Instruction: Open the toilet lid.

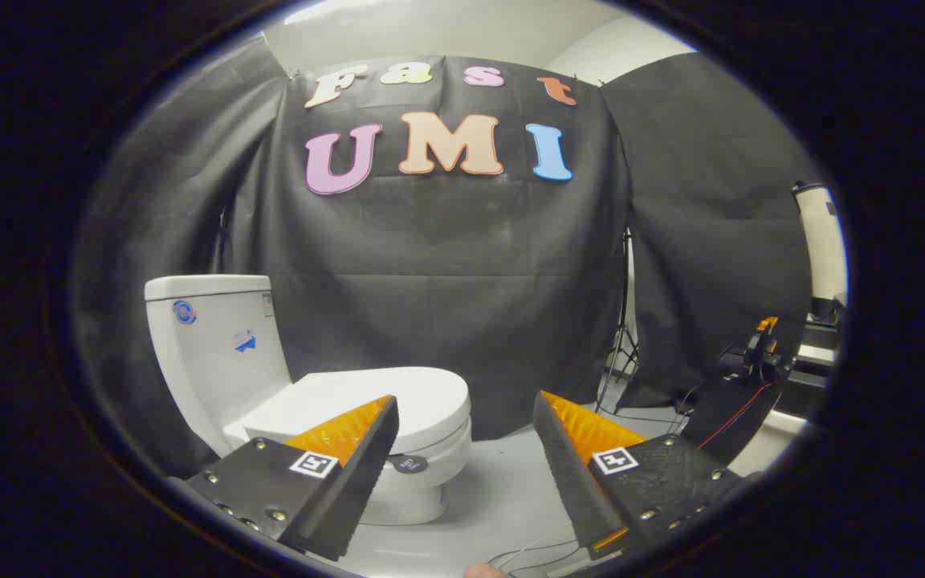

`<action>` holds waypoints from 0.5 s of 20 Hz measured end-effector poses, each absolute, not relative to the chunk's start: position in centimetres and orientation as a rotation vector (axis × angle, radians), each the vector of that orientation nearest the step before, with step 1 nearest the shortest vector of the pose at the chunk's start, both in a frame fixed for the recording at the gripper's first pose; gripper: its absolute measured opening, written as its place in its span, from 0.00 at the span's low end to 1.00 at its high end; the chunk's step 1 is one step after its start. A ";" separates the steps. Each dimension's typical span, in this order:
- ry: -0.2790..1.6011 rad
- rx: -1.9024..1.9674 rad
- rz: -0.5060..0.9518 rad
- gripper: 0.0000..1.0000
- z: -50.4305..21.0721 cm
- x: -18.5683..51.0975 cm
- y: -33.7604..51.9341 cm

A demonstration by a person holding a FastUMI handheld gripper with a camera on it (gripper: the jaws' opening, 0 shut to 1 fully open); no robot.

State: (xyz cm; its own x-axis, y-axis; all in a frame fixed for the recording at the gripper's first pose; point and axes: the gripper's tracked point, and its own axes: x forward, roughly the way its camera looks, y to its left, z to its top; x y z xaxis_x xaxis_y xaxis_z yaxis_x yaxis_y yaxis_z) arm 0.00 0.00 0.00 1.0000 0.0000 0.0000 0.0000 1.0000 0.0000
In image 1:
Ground white toilet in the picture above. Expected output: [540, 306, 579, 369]
[145, 275, 473, 527]

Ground black and orange device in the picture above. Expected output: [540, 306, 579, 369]
[719, 315, 793, 386]

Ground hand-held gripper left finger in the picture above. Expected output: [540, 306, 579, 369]
[185, 393, 401, 561]

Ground white toilet tank lid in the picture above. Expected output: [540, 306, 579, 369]
[145, 275, 272, 302]

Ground black backdrop cloth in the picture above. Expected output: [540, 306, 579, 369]
[69, 36, 813, 482]

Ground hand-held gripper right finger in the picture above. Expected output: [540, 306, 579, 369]
[532, 391, 744, 560]

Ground white cylindrical object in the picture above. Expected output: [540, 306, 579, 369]
[792, 181, 847, 304]

